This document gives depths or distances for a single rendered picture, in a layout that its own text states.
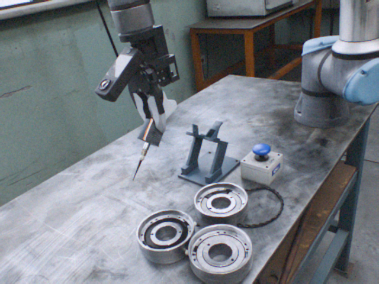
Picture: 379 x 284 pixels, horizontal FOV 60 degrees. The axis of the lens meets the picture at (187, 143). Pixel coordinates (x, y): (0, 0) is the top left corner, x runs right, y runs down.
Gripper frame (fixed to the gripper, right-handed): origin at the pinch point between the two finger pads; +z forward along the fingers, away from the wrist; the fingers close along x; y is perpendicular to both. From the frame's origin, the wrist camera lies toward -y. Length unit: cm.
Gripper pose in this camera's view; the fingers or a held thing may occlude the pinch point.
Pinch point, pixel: (154, 127)
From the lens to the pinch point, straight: 71.8
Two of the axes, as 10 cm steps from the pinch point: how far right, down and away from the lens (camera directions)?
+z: 2.0, 8.6, 4.7
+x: -7.0, -2.1, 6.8
